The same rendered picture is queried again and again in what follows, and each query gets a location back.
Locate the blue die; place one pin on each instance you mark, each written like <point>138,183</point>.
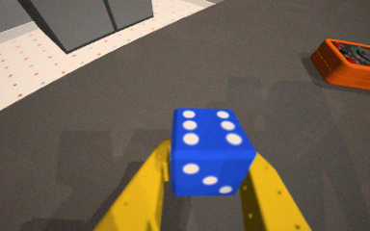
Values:
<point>210,152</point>

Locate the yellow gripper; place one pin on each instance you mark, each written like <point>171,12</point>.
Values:
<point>266,204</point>

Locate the orange digital multimeter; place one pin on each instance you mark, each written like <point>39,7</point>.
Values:
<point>343,63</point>

